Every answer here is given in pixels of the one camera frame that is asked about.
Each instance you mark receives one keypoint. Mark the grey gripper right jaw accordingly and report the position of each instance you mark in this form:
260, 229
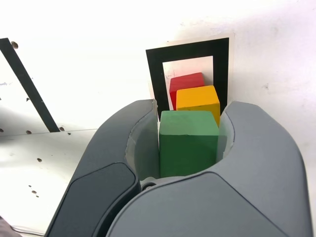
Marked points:
222, 205

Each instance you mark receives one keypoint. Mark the black tape strip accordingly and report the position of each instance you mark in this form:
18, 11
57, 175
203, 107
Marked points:
29, 86

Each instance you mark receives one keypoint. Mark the green cube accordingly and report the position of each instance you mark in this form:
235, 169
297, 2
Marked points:
187, 148

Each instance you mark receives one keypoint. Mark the yellow cube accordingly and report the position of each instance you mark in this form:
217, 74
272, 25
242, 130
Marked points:
197, 97

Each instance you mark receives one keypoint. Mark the black tape square outline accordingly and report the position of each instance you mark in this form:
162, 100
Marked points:
154, 74

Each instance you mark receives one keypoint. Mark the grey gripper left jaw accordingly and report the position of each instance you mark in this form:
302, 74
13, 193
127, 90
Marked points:
103, 172

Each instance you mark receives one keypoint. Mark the red cube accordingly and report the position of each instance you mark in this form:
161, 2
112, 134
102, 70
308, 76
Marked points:
185, 80

